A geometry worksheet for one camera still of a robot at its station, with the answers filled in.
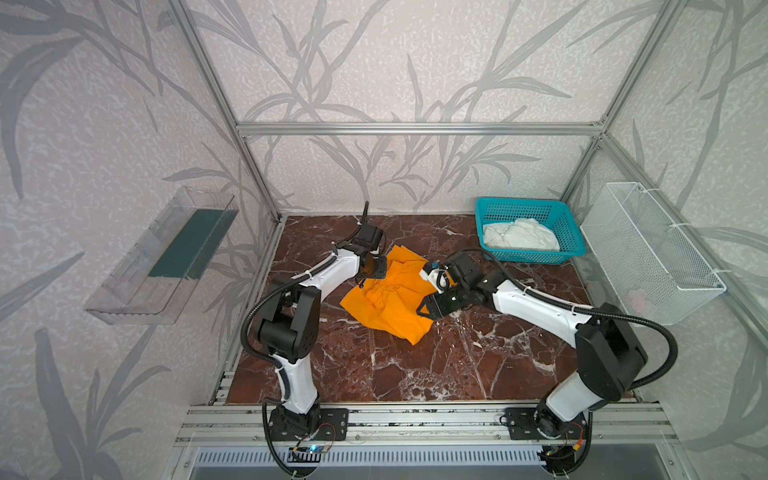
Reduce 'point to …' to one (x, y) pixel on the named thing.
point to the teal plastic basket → (552, 214)
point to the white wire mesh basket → (658, 276)
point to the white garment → (522, 233)
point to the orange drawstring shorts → (393, 302)
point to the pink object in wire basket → (637, 299)
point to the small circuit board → (311, 448)
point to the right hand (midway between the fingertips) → (423, 300)
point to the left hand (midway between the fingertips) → (381, 260)
